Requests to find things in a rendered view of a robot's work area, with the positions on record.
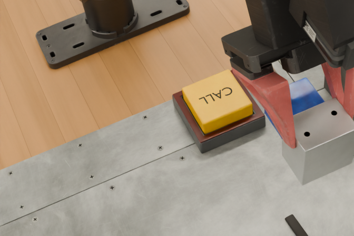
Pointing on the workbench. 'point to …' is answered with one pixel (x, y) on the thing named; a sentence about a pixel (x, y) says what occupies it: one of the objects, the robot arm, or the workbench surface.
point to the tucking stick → (295, 226)
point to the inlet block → (317, 134)
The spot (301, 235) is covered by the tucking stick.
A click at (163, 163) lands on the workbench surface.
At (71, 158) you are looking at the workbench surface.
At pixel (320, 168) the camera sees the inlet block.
